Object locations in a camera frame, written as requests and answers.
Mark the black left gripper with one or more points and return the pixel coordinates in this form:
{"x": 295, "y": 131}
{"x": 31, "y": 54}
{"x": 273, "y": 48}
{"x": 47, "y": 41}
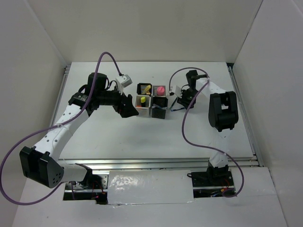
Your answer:
{"x": 129, "y": 110}

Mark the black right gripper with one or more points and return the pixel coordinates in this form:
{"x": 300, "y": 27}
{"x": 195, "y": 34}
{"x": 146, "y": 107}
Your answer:
{"x": 183, "y": 101}

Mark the blue pen refill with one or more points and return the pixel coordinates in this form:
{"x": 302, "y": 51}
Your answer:
{"x": 162, "y": 108}
{"x": 177, "y": 109}

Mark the yellow black highlighter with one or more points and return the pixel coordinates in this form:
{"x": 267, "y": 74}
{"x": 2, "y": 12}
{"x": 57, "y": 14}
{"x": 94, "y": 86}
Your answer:
{"x": 143, "y": 101}

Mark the pale yellow highlighter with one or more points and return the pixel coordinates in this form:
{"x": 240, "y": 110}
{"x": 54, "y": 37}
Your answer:
{"x": 147, "y": 89}

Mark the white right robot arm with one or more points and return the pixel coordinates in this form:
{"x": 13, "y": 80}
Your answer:
{"x": 222, "y": 116}

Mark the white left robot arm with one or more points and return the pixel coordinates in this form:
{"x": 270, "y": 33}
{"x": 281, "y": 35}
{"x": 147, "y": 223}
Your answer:
{"x": 40, "y": 162}

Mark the white front-left container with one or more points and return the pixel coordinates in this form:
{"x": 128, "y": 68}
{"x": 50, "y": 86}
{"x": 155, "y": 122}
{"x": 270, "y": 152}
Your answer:
{"x": 144, "y": 111}

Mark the black back-left container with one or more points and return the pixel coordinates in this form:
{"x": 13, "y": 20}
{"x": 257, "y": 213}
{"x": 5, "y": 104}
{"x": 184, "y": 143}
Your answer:
{"x": 141, "y": 87}

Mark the black front-right container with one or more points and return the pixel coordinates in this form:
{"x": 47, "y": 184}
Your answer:
{"x": 161, "y": 101}

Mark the grey back-right container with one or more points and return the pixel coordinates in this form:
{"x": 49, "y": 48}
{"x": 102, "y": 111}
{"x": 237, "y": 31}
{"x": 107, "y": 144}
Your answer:
{"x": 154, "y": 90}

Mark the white foil cover board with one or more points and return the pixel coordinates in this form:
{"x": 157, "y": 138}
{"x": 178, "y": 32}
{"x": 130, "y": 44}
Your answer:
{"x": 149, "y": 187}

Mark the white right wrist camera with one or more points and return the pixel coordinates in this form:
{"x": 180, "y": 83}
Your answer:
{"x": 175, "y": 90}

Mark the aluminium front rail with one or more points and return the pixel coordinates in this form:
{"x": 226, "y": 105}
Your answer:
{"x": 140, "y": 164}

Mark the aluminium left rail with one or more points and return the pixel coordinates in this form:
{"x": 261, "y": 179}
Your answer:
{"x": 61, "y": 89}

